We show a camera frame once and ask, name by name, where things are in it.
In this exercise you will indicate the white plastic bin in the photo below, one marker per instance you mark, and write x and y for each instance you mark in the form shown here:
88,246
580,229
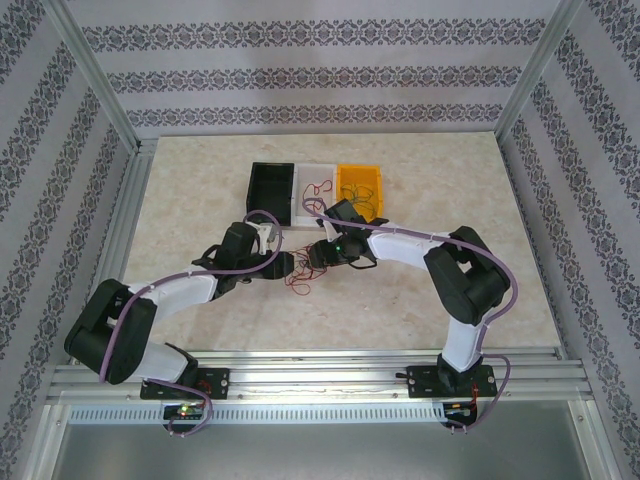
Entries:
315,172

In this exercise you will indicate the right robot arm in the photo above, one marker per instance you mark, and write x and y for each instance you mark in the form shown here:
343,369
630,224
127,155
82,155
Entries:
400,247

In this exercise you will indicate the small electronics board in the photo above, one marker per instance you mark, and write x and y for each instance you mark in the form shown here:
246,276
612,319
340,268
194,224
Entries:
460,410
185,411

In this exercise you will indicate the grey sheet metal panel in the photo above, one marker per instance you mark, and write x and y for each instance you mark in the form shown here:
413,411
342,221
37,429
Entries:
320,455

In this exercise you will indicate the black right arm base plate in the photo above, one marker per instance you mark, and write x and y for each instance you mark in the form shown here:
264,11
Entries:
422,382

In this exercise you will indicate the black plastic bin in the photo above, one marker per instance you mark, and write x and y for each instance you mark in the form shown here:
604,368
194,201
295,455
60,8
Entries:
270,192

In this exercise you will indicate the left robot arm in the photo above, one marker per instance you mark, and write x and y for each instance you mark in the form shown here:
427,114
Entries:
175,292

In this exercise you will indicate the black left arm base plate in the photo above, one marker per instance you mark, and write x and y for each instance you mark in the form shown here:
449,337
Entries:
217,382

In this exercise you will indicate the aluminium mounting rail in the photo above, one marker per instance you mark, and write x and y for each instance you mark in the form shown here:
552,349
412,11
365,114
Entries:
320,370

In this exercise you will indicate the yellow plastic bin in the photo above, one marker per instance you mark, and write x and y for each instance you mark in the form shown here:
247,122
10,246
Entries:
357,176

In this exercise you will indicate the aluminium frame post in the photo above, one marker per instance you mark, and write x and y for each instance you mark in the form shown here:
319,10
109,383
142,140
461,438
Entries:
95,75
535,70

